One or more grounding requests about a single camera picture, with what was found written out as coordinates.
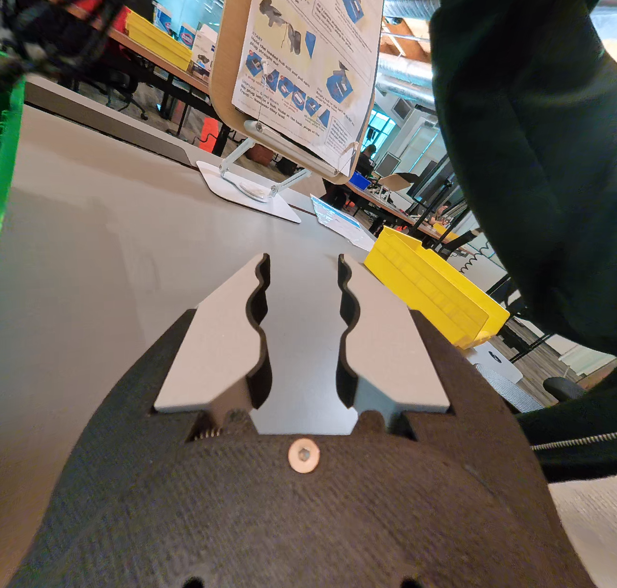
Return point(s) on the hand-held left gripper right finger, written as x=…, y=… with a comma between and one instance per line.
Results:
x=395, y=361

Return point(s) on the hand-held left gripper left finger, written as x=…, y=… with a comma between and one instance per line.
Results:
x=207, y=356

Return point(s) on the yellow plastic bin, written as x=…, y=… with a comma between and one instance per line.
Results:
x=434, y=284
x=159, y=38

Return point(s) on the green plastic bin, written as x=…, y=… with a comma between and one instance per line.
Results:
x=9, y=163

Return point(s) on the person's right forearm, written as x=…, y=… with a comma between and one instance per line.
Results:
x=530, y=163

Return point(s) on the grey desk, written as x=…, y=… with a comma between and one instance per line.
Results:
x=120, y=236

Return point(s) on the white paper sheet blue border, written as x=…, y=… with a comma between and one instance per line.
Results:
x=342, y=221

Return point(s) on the wooden workbench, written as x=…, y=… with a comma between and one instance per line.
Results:
x=202, y=84
x=385, y=202

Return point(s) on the brown cardboard flag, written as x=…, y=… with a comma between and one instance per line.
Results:
x=397, y=180

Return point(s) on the blue plastic bin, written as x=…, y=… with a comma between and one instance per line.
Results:
x=359, y=182

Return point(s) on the person's dark green jacket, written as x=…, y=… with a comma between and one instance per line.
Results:
x=578, y=419

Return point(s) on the orange plastic object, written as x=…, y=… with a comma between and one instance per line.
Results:
x=208, y=130

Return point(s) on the person's cream sweater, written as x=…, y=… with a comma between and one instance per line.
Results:
x=593, y=525

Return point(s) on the white carton box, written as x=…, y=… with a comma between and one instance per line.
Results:
x=206, y=48

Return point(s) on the white wipes canister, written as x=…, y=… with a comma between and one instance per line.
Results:
x=188, y=36
x=164, y=19

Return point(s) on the cardboard instruction board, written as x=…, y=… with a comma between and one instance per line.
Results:
x=313, y=43

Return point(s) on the spiral metal duct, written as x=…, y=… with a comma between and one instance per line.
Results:
x=405, y=72

